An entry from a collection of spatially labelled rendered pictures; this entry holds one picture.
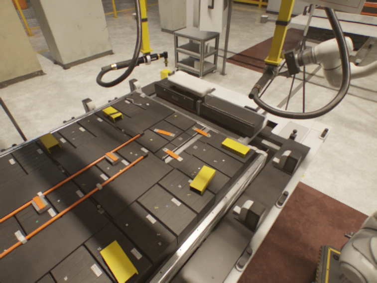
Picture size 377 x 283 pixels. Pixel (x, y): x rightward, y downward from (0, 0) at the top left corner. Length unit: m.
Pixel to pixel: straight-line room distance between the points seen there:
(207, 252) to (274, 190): 0.54
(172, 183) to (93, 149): 0.56
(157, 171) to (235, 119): 0.62
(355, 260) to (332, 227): 1.73
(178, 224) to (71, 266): 0.45
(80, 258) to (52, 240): 0.16
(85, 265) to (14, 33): 4.68
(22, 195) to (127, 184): 0.52
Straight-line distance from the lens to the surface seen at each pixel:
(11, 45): 5.32
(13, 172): 1.59
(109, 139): 1.53
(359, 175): 3.22
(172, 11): 7.25
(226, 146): 1.39
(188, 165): 1.29
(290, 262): 2.24
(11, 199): 1.44
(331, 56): 1.37
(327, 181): 2.95
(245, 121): 1.49
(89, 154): 1.47
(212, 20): 3.94
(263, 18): 1.35
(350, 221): 2.70
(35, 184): 1.44
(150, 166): 1.29
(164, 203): 1.14
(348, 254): 0.86
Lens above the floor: 1.95
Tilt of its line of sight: 41 degrees down
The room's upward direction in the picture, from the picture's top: straight up
